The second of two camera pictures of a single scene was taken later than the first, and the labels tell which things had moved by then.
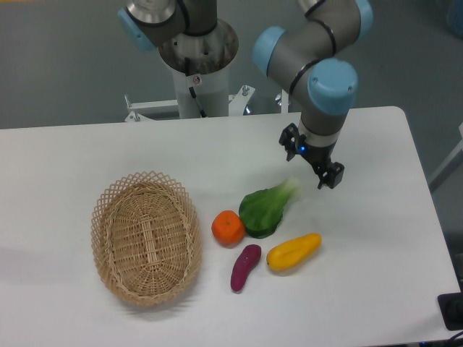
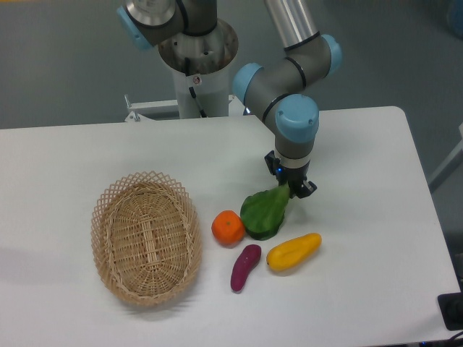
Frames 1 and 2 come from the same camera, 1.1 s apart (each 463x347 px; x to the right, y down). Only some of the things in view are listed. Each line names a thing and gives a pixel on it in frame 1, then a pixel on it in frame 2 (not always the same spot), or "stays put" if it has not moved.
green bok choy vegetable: [261, 211] stays put
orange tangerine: [228, 228] stays put
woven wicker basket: [147, 239] stays put
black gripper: [316, 155] -> [296, 178]
